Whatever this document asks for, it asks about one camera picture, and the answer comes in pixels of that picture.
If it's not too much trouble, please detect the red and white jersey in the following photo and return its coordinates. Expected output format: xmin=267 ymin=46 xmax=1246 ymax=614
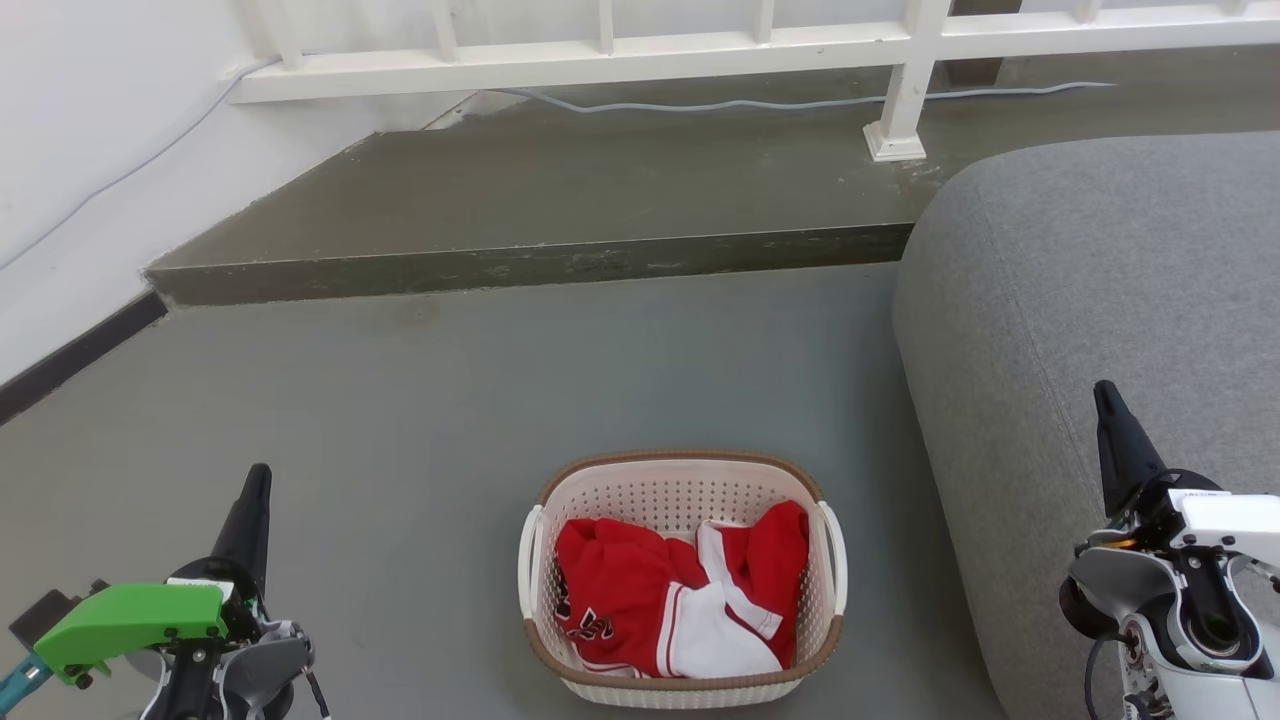
xmin=553 ymin=500 xmax=809 ymax=679

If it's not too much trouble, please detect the cream perforated laundry basket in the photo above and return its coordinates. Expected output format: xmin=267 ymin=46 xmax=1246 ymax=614
xmin=517 ymin=450 xmax=848 ymax=710

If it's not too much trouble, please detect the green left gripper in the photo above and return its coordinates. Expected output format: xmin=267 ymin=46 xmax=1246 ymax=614
xmin=33 ymin=462 xmax=274 ymax=688

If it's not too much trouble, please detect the white wooden railing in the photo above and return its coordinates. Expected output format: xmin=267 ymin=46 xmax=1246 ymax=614
xmin=225 ymin=0 xmax=1280 ymax=163

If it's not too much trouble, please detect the pale wall cable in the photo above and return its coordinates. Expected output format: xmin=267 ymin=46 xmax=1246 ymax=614
xmin=0 ymin=58 xmax=276 ymax=269

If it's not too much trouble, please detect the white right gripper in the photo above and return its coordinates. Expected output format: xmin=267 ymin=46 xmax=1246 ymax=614
xmin=1092 ymin=379 xmax=1280 ymax=556

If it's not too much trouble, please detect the grey fabric sofa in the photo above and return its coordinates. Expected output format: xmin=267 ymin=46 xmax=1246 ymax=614
xmin=892 ymin=132 xmax=1280 ymax=720

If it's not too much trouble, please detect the black baseboard strip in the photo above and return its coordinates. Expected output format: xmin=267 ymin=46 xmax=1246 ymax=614
xmin=0 ymin=290 xmax=169 ymax=425

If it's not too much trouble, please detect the teal cable connector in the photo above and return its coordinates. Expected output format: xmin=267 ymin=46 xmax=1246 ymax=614
xmin=0 ymin=652 xmax=53 ymax=713

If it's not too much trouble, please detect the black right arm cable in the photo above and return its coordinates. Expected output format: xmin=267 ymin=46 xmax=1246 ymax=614
xmin=1083 ymin=630 xmax=1131 ymax=720

